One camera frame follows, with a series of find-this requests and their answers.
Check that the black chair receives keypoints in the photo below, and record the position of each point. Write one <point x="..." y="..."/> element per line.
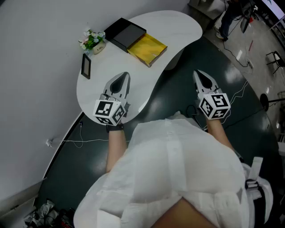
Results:
<point x="276" y="61"/>

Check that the black round-base stand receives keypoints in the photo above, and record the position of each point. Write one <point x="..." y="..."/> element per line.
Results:
<point x="265" y="101"/>

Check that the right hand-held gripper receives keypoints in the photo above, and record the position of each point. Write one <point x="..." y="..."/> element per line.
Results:
<point x="213" y="107"/>

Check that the black picture frame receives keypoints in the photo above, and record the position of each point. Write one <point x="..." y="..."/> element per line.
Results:
<point x="86" y="66"/>

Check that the grey office chair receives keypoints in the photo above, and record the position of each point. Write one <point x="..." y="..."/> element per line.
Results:
<point x="245" y="22"/>

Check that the white power strip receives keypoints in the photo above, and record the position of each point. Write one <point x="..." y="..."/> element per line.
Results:
<point x="250" y="64"/>

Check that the person's neck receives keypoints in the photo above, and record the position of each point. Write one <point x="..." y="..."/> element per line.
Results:
<point x="184" y="213"/>

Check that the person's left forearm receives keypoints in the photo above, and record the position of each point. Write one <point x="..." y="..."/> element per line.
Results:
<point x="115" y="149"/>

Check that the grey cabinet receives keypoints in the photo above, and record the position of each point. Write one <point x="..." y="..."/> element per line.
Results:
<point x="204" y="10"/>

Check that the black wristband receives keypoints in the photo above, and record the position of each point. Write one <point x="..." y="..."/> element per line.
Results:
<point x="114" y="128"/>

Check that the person's right forearm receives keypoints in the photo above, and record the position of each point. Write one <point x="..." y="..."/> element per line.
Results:
<point x="217" y="131"/>

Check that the person's white shirt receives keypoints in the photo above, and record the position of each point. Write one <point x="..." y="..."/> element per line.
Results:
<point x="169" y="160"/>

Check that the black box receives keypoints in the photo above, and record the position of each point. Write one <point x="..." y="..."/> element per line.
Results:
<point x="127" y="33"/>

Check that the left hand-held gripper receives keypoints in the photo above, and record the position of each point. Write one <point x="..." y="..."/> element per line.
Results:
<point x="104" y="109"/>

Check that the flower pot with artificial flowers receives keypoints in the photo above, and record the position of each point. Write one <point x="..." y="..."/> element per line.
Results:
<point x="92" y="41"/>

